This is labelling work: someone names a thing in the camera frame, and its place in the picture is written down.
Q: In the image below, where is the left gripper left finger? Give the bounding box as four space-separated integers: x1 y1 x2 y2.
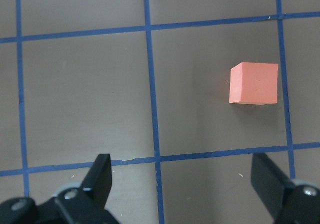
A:
0 154 117 223

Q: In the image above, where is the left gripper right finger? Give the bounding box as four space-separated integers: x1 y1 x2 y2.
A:
250 153 320 224

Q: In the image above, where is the orange foam cube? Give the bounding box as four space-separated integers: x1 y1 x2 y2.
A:
229 62 279 105

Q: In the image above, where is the brown paper mat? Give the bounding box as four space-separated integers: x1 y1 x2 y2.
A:
0 0 320 223

